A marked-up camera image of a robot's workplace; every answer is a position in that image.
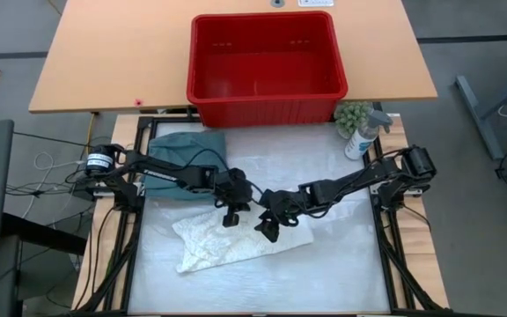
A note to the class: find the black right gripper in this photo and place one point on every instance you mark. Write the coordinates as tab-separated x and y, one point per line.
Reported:
282	204

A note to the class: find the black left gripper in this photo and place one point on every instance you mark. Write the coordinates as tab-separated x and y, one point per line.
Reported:
233	189

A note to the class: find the white garment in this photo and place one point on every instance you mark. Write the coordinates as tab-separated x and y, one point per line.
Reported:
227	246

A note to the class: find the teal grey shirt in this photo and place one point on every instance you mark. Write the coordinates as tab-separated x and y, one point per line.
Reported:
174	149

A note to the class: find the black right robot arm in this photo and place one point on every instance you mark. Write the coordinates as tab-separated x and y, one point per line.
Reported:
346	185

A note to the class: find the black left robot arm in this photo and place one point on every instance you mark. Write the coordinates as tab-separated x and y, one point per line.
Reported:
165	169

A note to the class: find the red plastic laundry bin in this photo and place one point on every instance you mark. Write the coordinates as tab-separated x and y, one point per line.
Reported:
271	110

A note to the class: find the clear spray bottle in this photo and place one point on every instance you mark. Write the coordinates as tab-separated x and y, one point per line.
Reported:
360	143

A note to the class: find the small potted succulent plant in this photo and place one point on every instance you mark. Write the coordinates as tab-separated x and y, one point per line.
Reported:
351	119

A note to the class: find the black side stand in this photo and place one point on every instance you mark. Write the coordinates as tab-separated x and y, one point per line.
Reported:
38	231

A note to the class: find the light wooden desk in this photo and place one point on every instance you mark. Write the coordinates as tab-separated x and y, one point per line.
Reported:
117	57

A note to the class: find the grey desk grommet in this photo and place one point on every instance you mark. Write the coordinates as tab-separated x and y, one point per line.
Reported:
277	2

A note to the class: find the white power socket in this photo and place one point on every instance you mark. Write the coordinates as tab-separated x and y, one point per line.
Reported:
315	2

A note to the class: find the grey metal desk leg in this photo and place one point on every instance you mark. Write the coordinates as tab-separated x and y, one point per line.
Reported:
478	114

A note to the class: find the black aluminium table frame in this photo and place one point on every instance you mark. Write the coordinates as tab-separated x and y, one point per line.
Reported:
145	121

